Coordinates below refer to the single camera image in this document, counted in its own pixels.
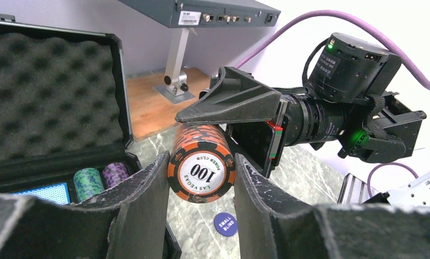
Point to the grey rack network device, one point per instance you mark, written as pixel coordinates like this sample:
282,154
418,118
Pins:
206,14

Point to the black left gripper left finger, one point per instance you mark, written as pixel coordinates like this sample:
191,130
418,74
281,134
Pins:
125,221

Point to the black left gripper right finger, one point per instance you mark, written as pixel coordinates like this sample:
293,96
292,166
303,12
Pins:
274,224

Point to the orange poker chip stack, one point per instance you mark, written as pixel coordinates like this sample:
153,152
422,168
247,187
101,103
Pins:
201,167

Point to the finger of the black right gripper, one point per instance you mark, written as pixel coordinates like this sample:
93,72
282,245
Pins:
257,140
234,96

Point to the green orange chip stack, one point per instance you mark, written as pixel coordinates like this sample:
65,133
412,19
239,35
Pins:
87,183

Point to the blue playing card deck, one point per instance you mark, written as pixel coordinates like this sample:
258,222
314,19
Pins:
57,193

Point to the metal device stand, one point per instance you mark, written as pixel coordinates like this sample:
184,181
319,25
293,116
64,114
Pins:
175,88

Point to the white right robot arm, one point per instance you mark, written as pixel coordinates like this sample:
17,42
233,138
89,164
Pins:
343,98

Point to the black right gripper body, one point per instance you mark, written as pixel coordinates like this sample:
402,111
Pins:
303,120

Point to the purple orange chip stack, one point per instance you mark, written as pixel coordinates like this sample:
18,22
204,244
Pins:
115,173

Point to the blue small blind button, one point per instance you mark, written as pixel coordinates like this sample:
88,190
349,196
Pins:
225,224

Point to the wooden base board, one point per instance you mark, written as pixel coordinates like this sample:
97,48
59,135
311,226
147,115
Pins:
150,111

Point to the black poker set case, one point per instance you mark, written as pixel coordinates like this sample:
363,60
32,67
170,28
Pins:
63,108

